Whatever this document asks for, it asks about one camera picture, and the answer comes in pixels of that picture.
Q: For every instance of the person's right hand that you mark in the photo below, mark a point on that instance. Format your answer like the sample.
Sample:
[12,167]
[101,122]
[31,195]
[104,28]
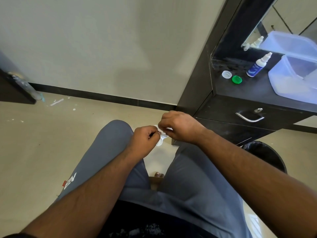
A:
[183,128]

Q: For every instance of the person's left hand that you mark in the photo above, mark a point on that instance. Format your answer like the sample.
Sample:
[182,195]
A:
[142,143]

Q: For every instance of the white tissue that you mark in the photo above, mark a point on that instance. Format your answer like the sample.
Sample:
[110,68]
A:
[168,129]

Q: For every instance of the white contact lens case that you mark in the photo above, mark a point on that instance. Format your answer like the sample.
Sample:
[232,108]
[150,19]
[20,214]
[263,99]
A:
[160,141]

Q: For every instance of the white clear lens cap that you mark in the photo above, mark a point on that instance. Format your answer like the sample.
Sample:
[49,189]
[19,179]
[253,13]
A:
[226,74]

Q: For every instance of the green lens cap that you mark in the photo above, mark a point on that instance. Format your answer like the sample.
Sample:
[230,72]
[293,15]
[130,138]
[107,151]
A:
[237,79]

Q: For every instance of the blue white solution bottle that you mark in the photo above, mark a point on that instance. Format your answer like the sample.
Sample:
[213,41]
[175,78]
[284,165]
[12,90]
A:
[256,68]

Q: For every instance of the person's right forearm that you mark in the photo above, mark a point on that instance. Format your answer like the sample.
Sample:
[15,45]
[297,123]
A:
[262,180]

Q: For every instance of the person's left forearm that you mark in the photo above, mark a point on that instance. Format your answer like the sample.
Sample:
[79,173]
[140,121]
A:
[86,198]

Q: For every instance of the person's foot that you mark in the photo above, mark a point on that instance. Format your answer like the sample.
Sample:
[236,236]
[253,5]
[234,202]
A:
[159,174]

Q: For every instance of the black dresser cabinet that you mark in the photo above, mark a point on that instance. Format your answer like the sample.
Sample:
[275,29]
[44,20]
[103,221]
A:
[223,131]

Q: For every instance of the brown wooden stool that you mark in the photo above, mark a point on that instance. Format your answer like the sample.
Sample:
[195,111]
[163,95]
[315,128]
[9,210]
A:
[155,183]

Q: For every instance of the grey trousers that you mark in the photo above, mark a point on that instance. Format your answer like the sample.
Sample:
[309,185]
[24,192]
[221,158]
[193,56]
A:
[193,190]

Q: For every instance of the dark shirt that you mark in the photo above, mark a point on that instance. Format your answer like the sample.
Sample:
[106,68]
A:
[138,220]

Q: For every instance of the silver drawer lock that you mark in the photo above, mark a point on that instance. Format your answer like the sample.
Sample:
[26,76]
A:
[258,110]

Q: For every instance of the black lined trash bin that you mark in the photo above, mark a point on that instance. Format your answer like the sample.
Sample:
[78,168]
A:
[267,153]

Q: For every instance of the white floor scrap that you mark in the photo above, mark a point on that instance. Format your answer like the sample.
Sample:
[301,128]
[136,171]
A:
[56,102]

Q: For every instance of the clear blue plastic container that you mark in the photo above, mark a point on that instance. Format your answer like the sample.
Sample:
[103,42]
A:
[287,86]

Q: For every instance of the clear plastic wrap strip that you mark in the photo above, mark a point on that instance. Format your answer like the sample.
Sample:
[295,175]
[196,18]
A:
[27,90]

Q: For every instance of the dark wooden panel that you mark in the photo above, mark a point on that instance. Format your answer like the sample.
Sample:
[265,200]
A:
[12,94]

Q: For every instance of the dresser mirror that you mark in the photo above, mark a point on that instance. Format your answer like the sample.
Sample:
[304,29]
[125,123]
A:
[292,17]

